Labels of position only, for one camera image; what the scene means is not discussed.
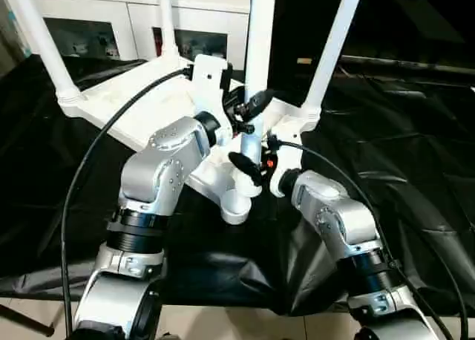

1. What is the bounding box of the white plastic table top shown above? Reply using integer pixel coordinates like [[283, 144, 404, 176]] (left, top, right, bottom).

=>
[[55, 56, 321, 226]]

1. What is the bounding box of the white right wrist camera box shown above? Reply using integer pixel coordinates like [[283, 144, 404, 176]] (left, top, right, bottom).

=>
[[266, 126, 304, 199]]

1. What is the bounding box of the black plastic mat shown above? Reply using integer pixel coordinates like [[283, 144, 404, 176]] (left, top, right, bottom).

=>
[[0, 53, 475, 317]]

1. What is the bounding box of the black left camera cable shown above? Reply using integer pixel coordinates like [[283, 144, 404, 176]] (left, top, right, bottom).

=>
[[60, 67, 194, 334]]

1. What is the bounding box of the red packet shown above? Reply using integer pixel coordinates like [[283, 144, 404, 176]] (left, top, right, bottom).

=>
[[153, 27, 164, 58]]

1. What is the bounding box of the black speaker box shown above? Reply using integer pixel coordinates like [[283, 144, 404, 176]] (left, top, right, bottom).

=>
[[272, 0, 352, 82]]

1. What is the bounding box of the white plastic table leg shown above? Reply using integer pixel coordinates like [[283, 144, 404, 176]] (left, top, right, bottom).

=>
[[236, 0, 278, 197], [4, 0, 82, 104], [157, 0, 178, 62], [299, 0, 367, 121]]

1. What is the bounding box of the white glass-door cabinet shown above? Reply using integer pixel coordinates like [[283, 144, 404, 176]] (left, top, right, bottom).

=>
[[3, 0, 252, 63]]

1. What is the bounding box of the black metal stand leg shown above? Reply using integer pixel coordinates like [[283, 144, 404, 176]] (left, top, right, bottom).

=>
[[0, 301, 56, 338]]

